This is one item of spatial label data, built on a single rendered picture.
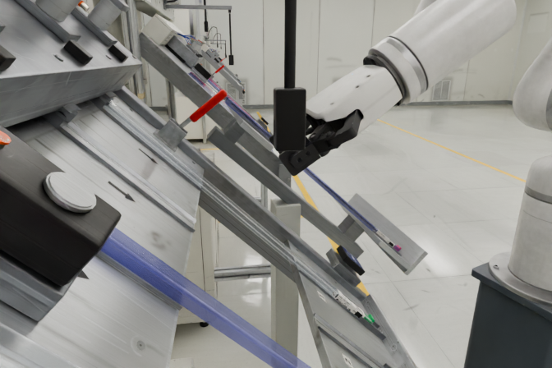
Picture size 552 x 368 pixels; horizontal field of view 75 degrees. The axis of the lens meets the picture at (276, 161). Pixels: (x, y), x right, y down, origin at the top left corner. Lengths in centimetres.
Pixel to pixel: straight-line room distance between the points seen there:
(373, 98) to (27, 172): 34
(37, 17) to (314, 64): 790
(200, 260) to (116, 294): 129
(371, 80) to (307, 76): 772
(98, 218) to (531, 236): 78
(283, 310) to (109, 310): 76
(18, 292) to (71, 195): 5
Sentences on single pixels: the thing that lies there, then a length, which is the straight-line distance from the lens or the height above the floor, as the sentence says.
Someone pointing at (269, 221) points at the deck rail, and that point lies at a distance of 58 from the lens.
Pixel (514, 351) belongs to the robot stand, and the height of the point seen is 57.
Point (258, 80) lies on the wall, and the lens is 798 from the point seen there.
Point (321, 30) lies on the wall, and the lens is 821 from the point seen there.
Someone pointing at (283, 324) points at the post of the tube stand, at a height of 50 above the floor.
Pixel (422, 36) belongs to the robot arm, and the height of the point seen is 117.
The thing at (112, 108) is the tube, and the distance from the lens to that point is 46.
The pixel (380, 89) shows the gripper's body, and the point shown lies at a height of 111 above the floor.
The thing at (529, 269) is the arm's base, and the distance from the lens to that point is 88.
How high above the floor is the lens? 114
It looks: 16 degrees down
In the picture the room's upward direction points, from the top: straight up
